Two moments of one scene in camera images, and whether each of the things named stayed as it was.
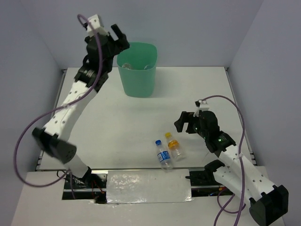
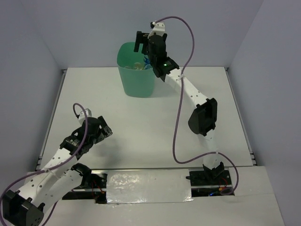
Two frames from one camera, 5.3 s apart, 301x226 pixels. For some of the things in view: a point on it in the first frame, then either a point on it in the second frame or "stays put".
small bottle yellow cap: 175,148 to 138,66
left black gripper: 120,44 to 104,132
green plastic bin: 137,65 stays put
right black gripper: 185,117 to 141,37
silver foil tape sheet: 149,186 stays put
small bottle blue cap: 163,156 to 147,65
